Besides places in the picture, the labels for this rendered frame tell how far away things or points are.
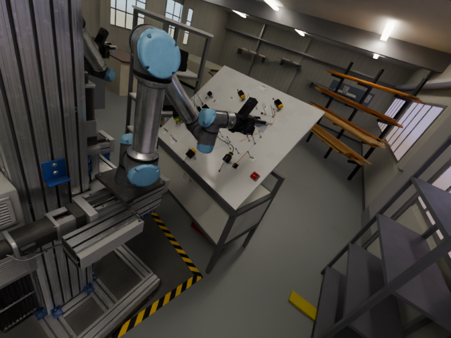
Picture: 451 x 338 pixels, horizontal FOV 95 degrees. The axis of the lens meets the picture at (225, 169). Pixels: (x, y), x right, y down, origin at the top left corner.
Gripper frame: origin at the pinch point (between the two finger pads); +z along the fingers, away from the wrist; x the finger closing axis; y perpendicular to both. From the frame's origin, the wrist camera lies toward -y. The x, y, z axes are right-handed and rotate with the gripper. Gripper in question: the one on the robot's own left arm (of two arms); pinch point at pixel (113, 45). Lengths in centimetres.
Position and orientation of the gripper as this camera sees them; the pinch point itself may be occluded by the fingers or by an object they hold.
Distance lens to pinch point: 183.8
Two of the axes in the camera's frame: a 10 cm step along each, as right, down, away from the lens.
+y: -4.3, 7.6, 4.9
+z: 1.2, -4.9, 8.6
